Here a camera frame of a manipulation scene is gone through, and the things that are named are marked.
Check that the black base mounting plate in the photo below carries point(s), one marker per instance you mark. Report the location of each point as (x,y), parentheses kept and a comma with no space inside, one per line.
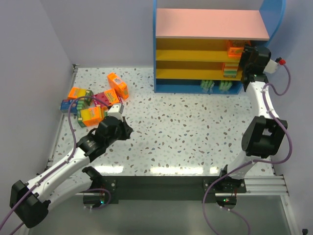
(159,188)

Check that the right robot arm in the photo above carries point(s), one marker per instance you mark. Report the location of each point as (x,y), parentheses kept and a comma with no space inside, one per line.
(266,131)

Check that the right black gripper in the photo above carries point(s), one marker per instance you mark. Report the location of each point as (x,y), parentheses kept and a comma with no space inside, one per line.
(246,58)

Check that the blue sponge pack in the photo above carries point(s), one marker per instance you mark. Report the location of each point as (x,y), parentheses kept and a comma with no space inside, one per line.
(224,86)
(74,107)
(207,86)

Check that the blue sponge pack front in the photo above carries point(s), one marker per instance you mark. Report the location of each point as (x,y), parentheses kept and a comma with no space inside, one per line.
(207,86)

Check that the orange yellow sponge box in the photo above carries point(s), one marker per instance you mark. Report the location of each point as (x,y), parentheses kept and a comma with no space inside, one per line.
(91,116)

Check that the orange box upright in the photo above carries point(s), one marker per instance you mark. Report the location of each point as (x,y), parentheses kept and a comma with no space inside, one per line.
(118,85)

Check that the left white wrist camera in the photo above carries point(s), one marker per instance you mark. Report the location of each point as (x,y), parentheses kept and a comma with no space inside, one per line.
(116,111)

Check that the pink sponge box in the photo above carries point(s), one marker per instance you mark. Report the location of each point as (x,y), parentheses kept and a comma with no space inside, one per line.
(106,99)

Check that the orange Scrub Daddy box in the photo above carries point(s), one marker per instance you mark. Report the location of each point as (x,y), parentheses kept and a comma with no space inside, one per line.
(235,48)

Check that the blue shelf unit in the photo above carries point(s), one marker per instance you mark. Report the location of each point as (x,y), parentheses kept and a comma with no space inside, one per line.
(190,44)

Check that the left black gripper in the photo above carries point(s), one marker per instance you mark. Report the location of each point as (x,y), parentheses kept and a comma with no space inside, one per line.
(125,130)

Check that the orange green sponge box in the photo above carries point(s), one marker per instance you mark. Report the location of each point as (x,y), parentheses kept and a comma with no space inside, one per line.
(78,92)

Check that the aluminium frame rail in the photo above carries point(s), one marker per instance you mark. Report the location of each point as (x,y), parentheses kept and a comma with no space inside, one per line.
(274,185)

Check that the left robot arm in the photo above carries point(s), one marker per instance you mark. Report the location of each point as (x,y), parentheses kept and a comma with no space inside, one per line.
(30,200)

